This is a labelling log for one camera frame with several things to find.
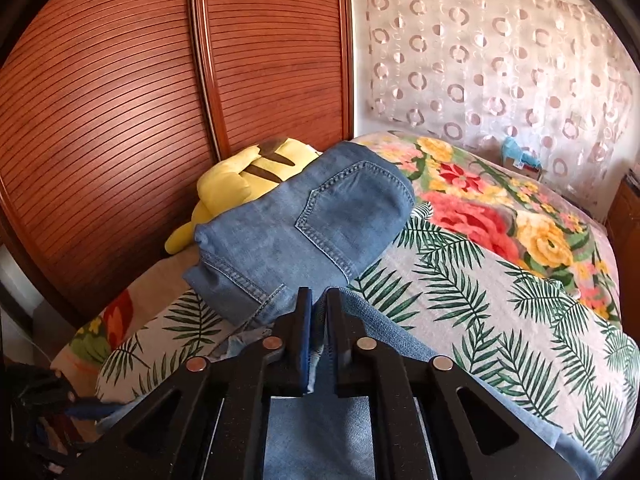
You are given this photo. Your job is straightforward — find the long wooden cabinet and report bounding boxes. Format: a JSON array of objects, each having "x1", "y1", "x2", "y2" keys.
[{"x1": 604, "y1": 170, "x2": 635, "y2": 243}]

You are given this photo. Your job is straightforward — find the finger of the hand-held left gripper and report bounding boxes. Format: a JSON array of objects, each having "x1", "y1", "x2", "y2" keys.
[{"x1": 65, "y1": 396, "x2": 120, "y2": 419}]

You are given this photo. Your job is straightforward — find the blue cloth bundle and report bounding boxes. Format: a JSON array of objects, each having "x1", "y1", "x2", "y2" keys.
[{"x1": 500, "y1": 135, "x2": 545, "y2": 179}]

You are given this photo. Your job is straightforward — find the leaf print bed sheet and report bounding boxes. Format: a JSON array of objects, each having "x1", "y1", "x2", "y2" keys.
[{"x1": 95, "y1": 200, "x2": 637, "y2": 478}]

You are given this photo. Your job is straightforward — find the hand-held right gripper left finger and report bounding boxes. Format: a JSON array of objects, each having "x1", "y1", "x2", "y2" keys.
[{"x1": 65, "y1": 287, "x2": 315, "y2": 480}]

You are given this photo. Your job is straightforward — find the circle patterned sheer curtain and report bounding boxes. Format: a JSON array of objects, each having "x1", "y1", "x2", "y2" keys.
[{"x1": 352, "y1": 0, "x2": 636, "y2": 211}]

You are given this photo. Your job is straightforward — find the yellow plush toy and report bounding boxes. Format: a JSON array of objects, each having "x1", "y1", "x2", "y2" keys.
[{"x1": 164, "y1": 135, "x2": 321, "y2": 255}]

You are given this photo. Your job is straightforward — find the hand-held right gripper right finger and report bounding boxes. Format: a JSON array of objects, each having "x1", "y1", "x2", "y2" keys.
[{"x1": 324, "y1": 287, "x2": 583, "y2": 480}]

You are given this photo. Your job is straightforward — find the floral blanket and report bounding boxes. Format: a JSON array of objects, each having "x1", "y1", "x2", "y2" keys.
[{"x1": 350, "y1": 130, "x2": 625, "y2": 322}]

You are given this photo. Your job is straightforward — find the folded blue denim pants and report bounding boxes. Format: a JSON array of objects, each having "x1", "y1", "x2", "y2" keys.
[{"x1": 182, "y1": 140, "x2": 417, "y2": 333}]

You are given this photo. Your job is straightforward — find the light blue denim pants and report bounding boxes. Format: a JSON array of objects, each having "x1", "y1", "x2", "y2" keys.
[{"x1": 220, "y1": 285, "x2": 601, "y2": 480}]

